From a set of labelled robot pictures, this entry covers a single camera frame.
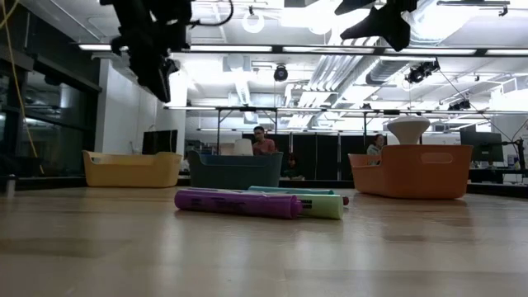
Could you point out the black monitor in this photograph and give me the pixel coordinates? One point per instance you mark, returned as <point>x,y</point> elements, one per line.
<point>482,146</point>
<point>160,141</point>

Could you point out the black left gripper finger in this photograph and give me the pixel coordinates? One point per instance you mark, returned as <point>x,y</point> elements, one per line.
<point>158,80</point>

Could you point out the black aluminium table frame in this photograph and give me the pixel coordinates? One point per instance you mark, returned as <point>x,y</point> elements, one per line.
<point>317,184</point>

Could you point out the light green highlighter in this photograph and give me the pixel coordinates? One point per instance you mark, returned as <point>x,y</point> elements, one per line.
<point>323,206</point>

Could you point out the small grey cup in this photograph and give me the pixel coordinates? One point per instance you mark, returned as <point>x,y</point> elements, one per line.
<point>10,185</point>

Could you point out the black dome ceiling camera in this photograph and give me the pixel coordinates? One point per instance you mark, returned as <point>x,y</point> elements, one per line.
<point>280,73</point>

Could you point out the yellow plastic bin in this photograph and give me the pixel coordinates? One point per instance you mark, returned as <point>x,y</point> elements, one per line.
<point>132,173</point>

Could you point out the teal plastic bin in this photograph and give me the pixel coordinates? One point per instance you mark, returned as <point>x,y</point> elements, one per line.
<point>235,173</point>

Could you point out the person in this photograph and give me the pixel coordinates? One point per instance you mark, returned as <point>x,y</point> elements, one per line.
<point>376,146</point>
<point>264,144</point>
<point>293,165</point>

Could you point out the white cylindrical container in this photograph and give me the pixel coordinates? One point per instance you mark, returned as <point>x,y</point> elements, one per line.
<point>243,147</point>

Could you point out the orange plastic bin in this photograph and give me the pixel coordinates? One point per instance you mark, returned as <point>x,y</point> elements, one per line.
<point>412,181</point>

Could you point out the black office desk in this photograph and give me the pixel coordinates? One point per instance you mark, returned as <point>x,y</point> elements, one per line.
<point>495,173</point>

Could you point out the black mounted camera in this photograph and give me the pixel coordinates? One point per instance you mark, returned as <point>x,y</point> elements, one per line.
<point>420,72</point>

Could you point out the teal highlighter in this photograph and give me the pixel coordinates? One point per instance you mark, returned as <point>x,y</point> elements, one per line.
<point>290,190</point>

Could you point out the purple highlighter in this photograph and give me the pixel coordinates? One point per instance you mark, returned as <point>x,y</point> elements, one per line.
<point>237,204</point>

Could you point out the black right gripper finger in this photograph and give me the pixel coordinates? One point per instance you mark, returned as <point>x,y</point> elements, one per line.
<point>354,5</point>
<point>387,29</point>

